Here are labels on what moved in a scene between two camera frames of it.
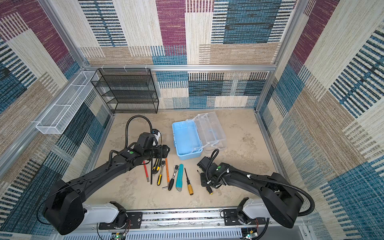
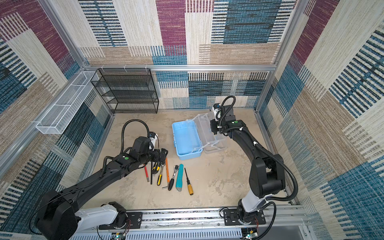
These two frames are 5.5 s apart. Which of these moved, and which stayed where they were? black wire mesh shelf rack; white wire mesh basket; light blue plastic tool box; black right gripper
Moved: black right gripper
Stayed: white wire mesh basket; black wire mesh shelf rack; light blue plastic tool box
